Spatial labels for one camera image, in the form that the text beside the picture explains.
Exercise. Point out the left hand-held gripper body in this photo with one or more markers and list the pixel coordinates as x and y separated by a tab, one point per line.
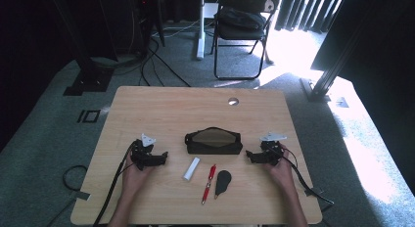
143	152

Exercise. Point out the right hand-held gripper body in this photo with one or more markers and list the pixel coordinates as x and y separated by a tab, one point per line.
270	153

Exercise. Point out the white rectangular eraser box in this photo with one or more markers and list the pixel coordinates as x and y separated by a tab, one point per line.
191	168

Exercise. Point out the black teardrop-shaped tool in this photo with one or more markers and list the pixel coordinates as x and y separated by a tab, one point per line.
223	181

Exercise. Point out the black pencil case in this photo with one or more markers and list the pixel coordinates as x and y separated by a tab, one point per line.
213	148

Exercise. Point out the red pen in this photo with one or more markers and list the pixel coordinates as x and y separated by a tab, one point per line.
208	183

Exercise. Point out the person's right hand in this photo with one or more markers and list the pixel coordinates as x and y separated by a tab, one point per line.
282	174

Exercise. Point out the person's left hand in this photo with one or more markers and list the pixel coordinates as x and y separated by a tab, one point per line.
133	178

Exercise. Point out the grey tape piece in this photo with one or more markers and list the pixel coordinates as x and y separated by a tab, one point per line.
313	191

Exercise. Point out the grey tape strip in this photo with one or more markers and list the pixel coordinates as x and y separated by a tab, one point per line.
81	195

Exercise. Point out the black folding chair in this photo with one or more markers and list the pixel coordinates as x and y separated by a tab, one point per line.
239	33

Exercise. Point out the white desk leg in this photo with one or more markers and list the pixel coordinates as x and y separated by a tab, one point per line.
200	31

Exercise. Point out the black computer tower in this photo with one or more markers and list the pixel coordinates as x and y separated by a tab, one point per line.
147	21

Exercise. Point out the black bag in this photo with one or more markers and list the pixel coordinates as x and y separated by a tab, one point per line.
241	18

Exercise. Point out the dark curtain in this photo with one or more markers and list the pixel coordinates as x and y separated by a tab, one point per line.
303	10

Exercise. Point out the black stand with base plate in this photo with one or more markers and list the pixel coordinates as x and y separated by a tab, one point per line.
89	78

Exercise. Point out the black metal frame stand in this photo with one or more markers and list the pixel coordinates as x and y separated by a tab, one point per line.
329	70

